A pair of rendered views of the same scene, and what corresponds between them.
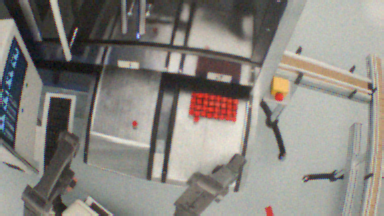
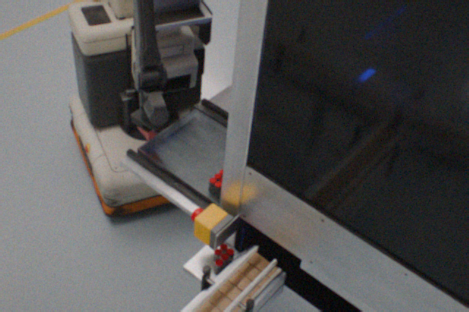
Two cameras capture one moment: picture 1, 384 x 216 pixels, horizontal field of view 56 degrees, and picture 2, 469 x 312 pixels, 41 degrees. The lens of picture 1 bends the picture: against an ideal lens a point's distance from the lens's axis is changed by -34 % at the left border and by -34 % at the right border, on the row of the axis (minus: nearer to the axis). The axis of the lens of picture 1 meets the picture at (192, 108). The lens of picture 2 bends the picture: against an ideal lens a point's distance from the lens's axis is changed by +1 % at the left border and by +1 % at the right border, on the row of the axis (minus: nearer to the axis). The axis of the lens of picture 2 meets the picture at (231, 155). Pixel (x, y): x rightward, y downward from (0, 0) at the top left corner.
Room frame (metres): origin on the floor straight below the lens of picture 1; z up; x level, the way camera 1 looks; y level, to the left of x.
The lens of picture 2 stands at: (1.39, -1.08, 2.23)
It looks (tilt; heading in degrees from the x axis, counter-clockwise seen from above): 45 degrees down; 128
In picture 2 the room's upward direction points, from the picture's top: 6 degrees clockwise
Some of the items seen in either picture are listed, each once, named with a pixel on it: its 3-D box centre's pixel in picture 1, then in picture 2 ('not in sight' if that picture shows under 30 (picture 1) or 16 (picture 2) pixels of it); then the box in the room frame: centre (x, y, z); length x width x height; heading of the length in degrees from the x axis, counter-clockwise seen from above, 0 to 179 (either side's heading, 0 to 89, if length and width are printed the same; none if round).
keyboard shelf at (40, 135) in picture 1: (49, 137); not in sight; (0.37, 0.64, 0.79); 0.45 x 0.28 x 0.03; 6
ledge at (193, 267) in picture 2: (277, 87); (218, 267); (0.80, -0.33, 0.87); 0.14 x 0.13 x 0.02; 3
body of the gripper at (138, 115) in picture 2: not in sight; (149, 112); (0.34, -0.16, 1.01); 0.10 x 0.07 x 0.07; 3
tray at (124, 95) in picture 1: (124, 97); not in sight; (0.61, 0.26, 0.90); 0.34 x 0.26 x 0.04; 3
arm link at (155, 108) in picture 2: (231, 168); (154, 95); (0.38, -0.17, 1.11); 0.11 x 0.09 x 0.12; 155
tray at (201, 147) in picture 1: (208, 140); (207, 158); (0.51, -0.08, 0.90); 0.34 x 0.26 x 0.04; 2
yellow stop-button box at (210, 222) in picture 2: (279, 85); (212, 225); (0.76, -0.32, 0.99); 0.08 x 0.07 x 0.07; 3
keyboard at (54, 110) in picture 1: (55, 138); not in sight; (0.37, 0.59, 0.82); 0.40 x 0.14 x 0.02; 6
